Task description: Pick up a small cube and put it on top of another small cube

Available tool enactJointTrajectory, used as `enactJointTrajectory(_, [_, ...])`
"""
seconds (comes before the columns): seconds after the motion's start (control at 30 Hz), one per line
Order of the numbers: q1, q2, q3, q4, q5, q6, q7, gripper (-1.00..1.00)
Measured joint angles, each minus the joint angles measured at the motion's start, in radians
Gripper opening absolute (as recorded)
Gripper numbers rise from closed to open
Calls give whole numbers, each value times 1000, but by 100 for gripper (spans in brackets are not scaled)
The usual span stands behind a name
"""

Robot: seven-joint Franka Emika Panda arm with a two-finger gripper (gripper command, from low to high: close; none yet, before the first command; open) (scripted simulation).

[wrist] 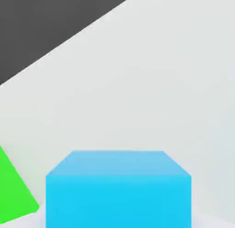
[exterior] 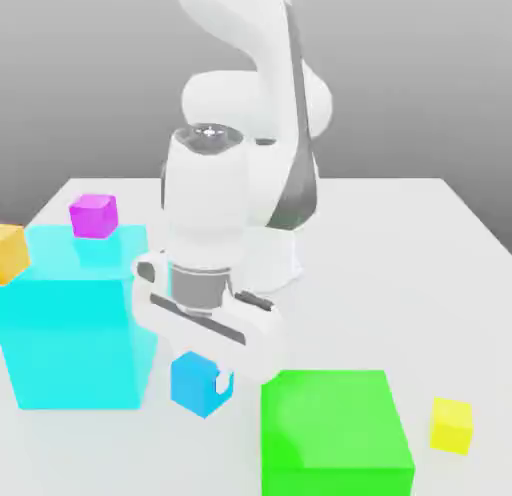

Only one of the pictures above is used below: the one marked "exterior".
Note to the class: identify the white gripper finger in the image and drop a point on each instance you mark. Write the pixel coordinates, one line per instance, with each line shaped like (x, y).
(224, 386)

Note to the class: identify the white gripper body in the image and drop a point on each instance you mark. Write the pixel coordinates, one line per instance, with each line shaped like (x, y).
(256, 344)

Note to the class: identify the small blue cube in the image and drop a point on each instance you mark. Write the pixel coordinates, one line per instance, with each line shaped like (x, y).
(192, 384)

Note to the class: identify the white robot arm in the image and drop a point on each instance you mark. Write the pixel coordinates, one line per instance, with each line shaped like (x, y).
(224, 192)

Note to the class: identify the small magenta cube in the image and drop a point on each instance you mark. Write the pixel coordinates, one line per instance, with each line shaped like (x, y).
(92, 218)

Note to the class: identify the small yellow cube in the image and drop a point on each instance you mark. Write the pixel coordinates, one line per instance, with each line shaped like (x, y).
(451, 426)

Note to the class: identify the small orange cube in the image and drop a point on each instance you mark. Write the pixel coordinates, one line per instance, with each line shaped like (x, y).
(11, 252)

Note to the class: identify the large green box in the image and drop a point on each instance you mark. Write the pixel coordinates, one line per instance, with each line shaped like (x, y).
(336, 432)

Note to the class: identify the large cyan box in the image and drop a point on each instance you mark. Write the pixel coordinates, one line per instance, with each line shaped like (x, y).
(68, 336)

